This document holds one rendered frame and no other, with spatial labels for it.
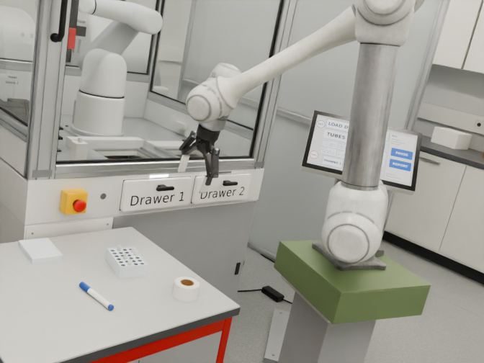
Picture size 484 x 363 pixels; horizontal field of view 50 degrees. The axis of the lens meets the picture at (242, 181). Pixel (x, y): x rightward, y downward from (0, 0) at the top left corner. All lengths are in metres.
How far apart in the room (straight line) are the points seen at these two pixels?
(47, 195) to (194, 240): 0.68
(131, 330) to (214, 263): 1.00
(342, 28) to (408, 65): 1.60
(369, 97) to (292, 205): 2.26
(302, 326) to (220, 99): 0.79
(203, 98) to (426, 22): 1.90
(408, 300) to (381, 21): 0.82
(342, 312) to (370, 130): 0.51
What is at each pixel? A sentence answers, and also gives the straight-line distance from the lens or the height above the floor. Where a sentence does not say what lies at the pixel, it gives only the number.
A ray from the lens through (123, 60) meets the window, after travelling 1.73.
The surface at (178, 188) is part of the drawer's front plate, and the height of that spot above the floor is 0.89.
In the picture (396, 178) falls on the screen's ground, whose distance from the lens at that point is 2.44.
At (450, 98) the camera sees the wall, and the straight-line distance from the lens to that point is 5.14.
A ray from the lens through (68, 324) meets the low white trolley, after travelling 1.32.
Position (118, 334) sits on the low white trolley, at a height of 0.76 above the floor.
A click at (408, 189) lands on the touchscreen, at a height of 0.96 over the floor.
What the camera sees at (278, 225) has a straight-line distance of 3.66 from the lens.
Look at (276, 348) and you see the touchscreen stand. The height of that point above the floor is 0.03.
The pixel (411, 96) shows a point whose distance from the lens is 3.10.
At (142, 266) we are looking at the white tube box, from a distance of 1.53.
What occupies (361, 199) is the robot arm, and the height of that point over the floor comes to 1.13.
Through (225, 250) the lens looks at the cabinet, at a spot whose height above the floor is 0.58.
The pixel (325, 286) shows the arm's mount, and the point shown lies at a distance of 1.53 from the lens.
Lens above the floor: 1.48
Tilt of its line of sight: 16 degrees down
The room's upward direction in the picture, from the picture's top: 11 degrees clockwise
